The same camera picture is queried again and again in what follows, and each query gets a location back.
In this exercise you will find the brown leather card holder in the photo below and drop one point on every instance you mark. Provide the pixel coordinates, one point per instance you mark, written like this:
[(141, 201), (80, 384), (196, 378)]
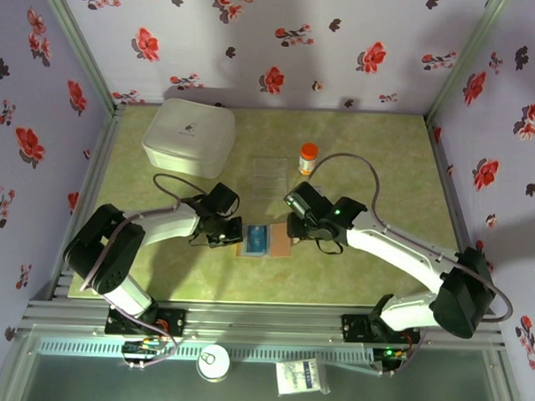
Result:
[(281, 247)]

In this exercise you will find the clear acrylic card stand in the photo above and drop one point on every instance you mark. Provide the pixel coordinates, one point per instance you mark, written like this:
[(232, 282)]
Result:
[(270, 178)]

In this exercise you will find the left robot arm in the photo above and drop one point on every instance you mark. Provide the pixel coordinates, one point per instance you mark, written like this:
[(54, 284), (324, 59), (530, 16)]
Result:
[(168, 225)]

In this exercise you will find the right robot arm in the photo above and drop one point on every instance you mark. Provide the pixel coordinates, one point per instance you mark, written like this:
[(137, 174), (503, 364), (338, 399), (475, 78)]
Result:
[(394, 250)]

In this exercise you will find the orange-capped pill bottle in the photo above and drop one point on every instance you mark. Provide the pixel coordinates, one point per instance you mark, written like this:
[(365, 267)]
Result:
[(308, 160)]

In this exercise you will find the white medicine storage case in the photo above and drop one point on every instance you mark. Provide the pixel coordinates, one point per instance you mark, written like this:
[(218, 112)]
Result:
[(188, 137)]

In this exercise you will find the silver tin can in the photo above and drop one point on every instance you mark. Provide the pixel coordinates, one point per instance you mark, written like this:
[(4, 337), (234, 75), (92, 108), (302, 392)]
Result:
[(213, 362)]

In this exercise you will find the small controller circuit board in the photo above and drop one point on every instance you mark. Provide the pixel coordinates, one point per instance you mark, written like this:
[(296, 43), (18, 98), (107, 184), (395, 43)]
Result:
[(142, 349), (391, 359)]

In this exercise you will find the clear bag with paper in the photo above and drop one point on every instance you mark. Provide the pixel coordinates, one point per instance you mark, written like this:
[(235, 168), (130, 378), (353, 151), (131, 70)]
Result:
[(302, 377)]

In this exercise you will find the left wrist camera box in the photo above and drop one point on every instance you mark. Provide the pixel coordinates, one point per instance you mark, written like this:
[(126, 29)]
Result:
[(224, 199)]

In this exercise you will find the grey aluminium front rail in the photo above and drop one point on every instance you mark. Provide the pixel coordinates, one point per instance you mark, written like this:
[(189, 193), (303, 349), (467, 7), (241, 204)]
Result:
[(262, 322)]

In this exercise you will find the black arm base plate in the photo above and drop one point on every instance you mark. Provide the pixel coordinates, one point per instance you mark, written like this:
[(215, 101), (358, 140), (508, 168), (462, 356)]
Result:
[(355, 328), (173, 323)]

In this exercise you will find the grey aluminium side rail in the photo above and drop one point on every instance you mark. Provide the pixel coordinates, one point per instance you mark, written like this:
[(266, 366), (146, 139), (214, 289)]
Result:
[(103, 153), (443, 172)]

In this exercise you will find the grey aluminium frame post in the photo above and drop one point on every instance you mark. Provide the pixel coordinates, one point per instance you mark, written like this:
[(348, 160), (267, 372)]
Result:
[(466, 56), (83, 46)]

